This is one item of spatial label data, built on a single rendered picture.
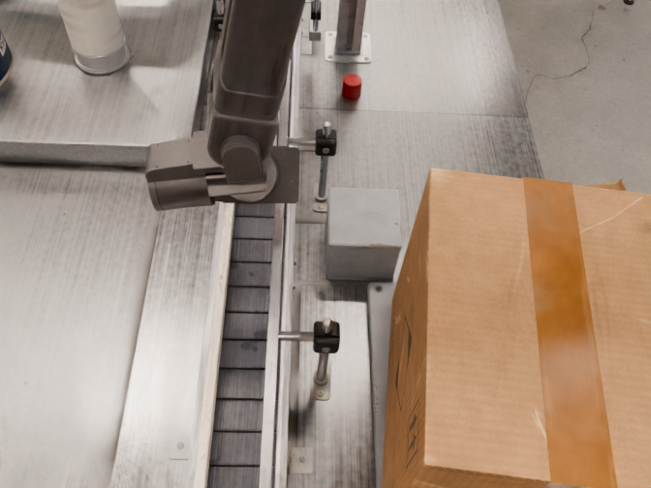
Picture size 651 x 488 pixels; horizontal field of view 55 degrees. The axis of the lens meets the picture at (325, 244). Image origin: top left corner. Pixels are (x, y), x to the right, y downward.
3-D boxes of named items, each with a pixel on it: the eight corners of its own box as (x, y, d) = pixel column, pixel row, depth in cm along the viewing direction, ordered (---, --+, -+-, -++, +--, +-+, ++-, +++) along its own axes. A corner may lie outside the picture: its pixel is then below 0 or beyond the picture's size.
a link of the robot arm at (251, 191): (279, 199, 61) (272, 140, 60) (208, 206, 60) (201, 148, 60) (281, 198, 67) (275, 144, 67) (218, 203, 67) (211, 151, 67)
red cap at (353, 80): (341, 86, 112) (343, 72, 109) (360, 87, 112) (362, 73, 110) (341, 99, 110) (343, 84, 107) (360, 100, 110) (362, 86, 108)
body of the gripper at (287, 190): (213, 145, 73) (203, 141, 65) (299, 147, 73) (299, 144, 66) (212, 200, 74) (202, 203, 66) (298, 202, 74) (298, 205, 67)
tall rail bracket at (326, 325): (276, 367, 81) (274, 307, 67) (331, 369, 81) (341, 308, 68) (275, 391, 79) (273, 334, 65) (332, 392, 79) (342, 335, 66)
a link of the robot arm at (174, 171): (257, 143, 53) (253, 76, 58) (123, 157, 53) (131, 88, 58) (271, 225, 63) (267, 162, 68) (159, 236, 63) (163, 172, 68)
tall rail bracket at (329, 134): (284, 189, 98) (285, 112, 84) (330, 191, 98) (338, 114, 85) (284, 205, 96) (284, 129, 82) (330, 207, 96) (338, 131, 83)
